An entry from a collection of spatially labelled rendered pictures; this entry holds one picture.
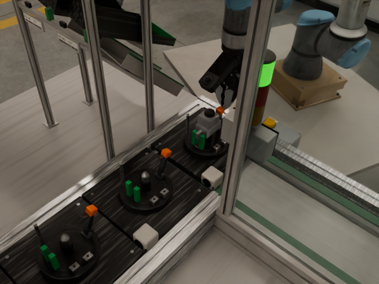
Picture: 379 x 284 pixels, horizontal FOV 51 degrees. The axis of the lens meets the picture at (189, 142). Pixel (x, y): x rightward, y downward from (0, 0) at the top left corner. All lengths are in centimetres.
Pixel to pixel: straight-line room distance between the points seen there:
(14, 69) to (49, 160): 211
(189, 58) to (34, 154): 78
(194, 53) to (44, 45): 205
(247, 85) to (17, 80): 267
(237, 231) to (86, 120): 70
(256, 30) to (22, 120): 102
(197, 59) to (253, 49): 106
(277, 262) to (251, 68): 52
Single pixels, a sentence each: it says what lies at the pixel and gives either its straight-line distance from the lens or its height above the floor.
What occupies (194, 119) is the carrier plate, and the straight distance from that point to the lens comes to 126.
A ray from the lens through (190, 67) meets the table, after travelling 169.
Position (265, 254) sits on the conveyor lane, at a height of 92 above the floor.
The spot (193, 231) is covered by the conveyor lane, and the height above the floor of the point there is 96.
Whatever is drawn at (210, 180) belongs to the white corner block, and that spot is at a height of 99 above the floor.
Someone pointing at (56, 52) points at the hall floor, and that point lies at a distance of 352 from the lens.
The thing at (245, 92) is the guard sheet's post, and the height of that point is 136.
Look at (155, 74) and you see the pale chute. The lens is 121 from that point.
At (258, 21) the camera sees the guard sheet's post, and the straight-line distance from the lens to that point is 67.
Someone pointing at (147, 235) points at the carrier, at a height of 99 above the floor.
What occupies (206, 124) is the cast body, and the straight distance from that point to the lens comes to 110.
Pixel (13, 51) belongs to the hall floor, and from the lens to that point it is 363.
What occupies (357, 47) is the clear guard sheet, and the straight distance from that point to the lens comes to 63.
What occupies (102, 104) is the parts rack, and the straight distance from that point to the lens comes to 106.
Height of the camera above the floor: 180
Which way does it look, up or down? 45 degrees down
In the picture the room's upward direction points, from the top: 3 degrees clockwise
